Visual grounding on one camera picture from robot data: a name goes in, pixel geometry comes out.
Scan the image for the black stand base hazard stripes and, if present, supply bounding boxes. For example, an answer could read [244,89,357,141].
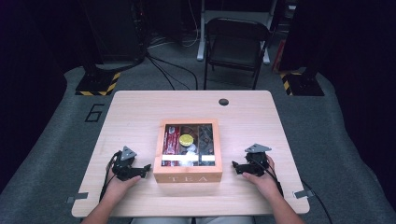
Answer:
[75,71,121,97]
[278,70,325,97]

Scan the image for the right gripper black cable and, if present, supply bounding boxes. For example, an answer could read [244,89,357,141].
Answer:
[252,155,334,224]

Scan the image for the black folding chair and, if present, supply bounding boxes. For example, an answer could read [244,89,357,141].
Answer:
[204,17,272,91]

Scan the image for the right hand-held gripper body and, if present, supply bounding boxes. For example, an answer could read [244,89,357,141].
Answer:
[244,143,273,177]

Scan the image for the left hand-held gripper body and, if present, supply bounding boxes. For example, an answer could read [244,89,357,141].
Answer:
[111,146,140,182]

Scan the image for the grey tape piece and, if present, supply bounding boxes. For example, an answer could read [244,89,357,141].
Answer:
[293,189,316,200]
[65,191,90,204]

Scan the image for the yellow coffee capsule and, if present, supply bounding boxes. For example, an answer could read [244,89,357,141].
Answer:
[178,133,194,147]

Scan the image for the red snack packet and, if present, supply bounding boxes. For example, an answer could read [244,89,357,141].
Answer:
[170,124,181,167]
[163,124,173,167]

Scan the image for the wooden tea box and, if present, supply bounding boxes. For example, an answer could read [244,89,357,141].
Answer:
[152,119,224,184]

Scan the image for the red object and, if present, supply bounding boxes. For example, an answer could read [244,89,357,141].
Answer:
[272,38,288,75]

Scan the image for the person's right hand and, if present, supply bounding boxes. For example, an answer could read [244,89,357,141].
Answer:
[242,154,284,202]

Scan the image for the white desk frame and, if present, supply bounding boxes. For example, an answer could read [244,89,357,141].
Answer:
[196,0,278,65]

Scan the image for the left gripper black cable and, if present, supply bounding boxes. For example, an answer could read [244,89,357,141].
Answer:
[98,151,121,203]

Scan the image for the black equipment cabinet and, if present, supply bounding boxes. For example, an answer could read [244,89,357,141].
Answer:
[78,0,148,63]

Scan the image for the dark patterned tea packets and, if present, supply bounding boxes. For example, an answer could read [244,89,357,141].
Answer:
[198,124,215,166]

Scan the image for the person's left hand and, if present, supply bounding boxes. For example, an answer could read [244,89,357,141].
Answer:
[104,175,142,202]

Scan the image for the black floor cables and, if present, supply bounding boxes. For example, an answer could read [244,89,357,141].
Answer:
[145,52,199,91]

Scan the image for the brown coffee capsule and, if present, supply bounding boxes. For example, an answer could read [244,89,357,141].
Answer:
[180,125,198,136]

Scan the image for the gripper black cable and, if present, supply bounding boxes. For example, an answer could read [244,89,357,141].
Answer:
[252,155,334,224]
[98,151,121,203]

